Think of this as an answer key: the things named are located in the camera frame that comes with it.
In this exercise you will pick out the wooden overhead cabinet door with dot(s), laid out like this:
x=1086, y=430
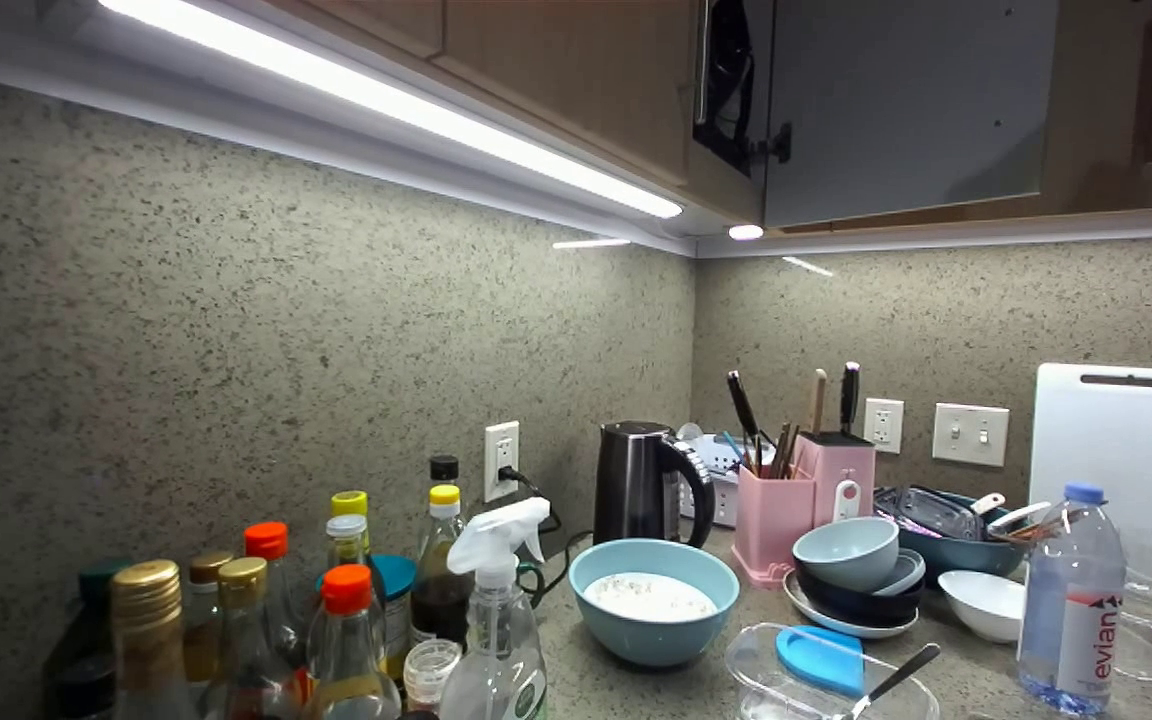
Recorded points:
x=1110, y=95
x=577, y=66
x=908, y=106

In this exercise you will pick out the black door hinge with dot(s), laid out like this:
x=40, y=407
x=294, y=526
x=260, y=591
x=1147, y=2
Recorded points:
x=775, y=144

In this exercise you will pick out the black electric kettle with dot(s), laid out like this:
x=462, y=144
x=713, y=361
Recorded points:
x=638, y=487

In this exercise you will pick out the black cap bottle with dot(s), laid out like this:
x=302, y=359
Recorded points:
x=445, y=468

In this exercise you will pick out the black kitchen utensil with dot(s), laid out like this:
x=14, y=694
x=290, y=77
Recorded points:
x=747, y=407

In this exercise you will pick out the wooden kitchen utensil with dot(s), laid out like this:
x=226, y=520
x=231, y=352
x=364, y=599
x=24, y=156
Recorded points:
x=786, y=449

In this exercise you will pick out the blue bowl with white contents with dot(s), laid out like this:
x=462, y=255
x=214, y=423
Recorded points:
x=653, y=602

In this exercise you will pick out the yellow cap dark bottle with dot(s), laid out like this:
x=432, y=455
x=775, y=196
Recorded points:
x=441, y=574

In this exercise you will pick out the pink utensil holder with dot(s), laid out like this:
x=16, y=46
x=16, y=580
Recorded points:
x=770, y=526

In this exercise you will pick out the clear spray bottle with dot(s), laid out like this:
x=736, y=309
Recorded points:
x=496, y=627

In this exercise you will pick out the yellow cap clear bottle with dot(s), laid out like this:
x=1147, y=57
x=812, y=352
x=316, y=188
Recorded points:
x=351, y=526

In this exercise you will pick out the pink knife block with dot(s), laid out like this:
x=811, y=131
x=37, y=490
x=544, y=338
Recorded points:
x=840, y=481

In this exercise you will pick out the grey blue stacked bowl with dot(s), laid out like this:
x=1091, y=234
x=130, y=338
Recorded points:
x=846, y=546

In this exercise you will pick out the white cap small jar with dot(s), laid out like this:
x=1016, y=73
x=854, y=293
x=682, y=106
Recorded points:
x=432, y=667

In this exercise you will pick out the orange cap sauce bottle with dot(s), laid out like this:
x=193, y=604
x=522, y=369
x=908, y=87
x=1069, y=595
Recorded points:
x=266, y=540

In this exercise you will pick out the orange cap clear bottle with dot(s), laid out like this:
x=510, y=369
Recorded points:
x=351, y=643

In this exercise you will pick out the clear glass container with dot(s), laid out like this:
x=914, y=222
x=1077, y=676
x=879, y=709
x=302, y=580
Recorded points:
x=760, y=683

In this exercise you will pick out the dark bowl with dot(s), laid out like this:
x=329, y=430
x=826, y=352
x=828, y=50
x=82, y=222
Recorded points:
x=871, y=602

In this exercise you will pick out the blue silicone item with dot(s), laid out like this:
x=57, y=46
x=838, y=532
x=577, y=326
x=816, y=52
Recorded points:
x=816, y=662

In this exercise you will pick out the dark dish basin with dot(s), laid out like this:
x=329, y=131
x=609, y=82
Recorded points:
x=949, y=520

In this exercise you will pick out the gold cap glass bottle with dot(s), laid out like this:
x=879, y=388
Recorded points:
x=247, y=627

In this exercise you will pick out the small gold cap bottle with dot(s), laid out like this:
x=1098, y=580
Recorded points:
x=200, y=602

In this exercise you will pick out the small white bowl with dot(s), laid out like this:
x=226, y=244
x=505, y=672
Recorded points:
x=981, y=604

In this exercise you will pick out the large gold cap bottle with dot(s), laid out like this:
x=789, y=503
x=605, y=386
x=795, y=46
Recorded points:
x=150, y=643

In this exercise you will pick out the blue cap water bottle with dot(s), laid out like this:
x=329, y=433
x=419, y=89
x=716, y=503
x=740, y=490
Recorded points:
x=1069, y=602

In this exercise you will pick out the white cutting board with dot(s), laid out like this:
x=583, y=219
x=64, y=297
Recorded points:
x=1122, y=464

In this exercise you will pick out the green cap dark bottle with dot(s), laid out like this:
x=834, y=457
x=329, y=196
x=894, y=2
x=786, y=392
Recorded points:
x=79, y=652

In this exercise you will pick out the white wall outlet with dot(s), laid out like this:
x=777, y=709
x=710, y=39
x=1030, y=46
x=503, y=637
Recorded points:
x=503, y=446

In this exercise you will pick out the white single wall switch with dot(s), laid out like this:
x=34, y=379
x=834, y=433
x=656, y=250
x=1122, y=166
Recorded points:
x=885, y=426

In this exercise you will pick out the white double wall switch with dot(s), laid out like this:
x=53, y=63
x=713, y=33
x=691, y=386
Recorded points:
x=969, y=433

